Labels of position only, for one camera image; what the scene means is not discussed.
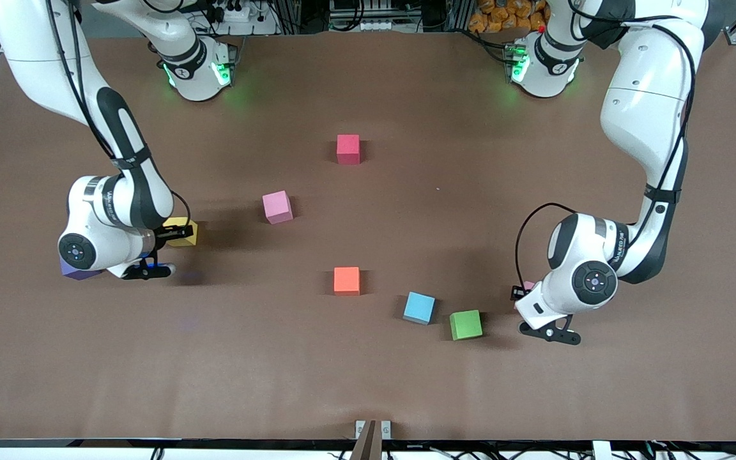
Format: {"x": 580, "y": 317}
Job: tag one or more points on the yellow foam block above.
{"x": 189, "y": 241}

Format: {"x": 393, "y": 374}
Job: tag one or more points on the green foam block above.
{"x": 466, "y": 324}

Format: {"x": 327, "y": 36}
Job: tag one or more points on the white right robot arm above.
{"x": 42, "y": 57}

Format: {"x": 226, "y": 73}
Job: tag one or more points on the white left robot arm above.
{"x": 646, "y": 96}

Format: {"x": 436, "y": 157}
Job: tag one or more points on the purple foam block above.
{"x": 77, "y": 273}

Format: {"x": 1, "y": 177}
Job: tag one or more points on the light blue foam block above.
{"x": 419, "y": 308}

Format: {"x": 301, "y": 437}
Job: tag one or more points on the small white box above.
{"x": 601, "y": 450}

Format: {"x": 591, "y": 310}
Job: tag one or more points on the orange foam block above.
{"x": 346, "y": 280}

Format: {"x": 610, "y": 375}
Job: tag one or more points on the red foam block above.
{"x": 348, "y": 149}

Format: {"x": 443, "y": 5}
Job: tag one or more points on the white power strip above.
{"x": 237, "y": 14}
{"x": 368, "y": 25}

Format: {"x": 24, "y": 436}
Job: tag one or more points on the pile of orange toys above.
{"x": 508, "y": 16}

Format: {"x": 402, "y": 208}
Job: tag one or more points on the metal table edge bracket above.
{"x": 373, "y": 441}

